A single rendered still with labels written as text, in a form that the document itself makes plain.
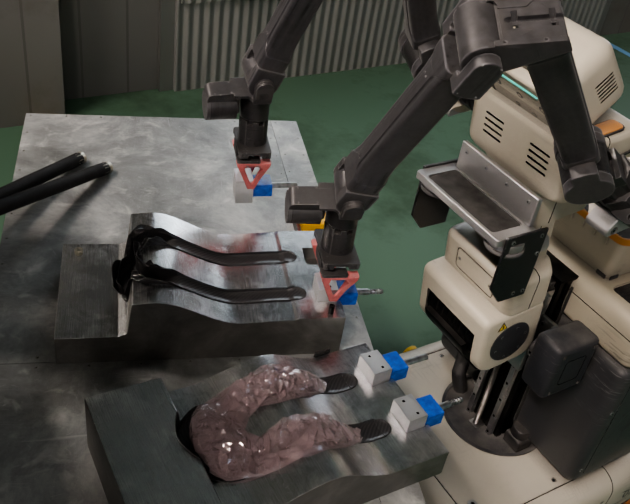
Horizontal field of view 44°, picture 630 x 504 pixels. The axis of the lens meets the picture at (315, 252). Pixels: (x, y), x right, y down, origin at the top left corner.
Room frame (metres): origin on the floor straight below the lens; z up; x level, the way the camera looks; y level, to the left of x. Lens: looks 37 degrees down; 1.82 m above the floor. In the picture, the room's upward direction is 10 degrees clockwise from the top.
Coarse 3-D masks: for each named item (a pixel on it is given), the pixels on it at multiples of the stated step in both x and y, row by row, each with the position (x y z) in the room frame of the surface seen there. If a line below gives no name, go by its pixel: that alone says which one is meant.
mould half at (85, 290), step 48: (192, 240) 1.18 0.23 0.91; (240, 240) 1.24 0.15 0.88; (288, 240) 1.26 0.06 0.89; (96, 288) 1.06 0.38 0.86; (144, 288) 1.00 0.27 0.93; (240, 288) 1.10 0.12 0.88; (96, 336) 0.94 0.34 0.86; (144, 336) 0.96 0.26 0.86; (192, 336) 0.98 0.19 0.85; (240, 336) 1.01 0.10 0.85; (288, 336) 1.03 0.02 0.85; (336, 336) 1.06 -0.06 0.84
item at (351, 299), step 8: (320, 280) 1.12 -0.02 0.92; (336, 280) 1.14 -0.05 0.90; (344, 280) 1.15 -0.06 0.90; (320, 288) 1.10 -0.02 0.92; (336, 288) 1.10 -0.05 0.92; (352, 288) 1.13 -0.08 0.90; (320, 296) 1.09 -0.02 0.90; (344, 296) 1.11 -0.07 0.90; (352, 296) 1.11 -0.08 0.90; (344, 304) 1.11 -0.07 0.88; (352, 304) 1.11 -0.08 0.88
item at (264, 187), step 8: (248, 168) 1.39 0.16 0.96; (240, 176) 1.36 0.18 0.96; (248, 176) 1.36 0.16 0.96; (264, 176) 1.39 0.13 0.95; (240, 184) 1.34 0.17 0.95; (264, 184) 1.36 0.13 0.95; (272, 184) 1.38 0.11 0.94; (280, 184) 1.38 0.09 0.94; (288, 184) 1.39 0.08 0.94; (296, 184) 1.39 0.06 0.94; (240, 192) 1.34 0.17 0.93; (248, 192) 1.34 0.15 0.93; (256, 192) 1.35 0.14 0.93; (264, 192) 1.36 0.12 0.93; (240, 200) 1.34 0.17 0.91; (248, 200) 1.34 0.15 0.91
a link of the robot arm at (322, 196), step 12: (288, 192) 1.10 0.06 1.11; (300, 192) 1.09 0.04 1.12; (312, 192) 1.09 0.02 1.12; (324, 192) 1.10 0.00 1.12; (288, 204) 1.08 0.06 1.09; (300, 204) 1.07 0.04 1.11; (312, 204) 1.07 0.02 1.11; (324, 204) 1.08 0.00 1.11; (348, 204) 1.04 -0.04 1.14; (360, 204) 1.05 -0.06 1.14; (288, 216) 1.07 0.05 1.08; (300, 216) 1.08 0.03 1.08; (312, 216) 1.08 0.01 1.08; (348, 216) 1.05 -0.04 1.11; (360, 216) 1.05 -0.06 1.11
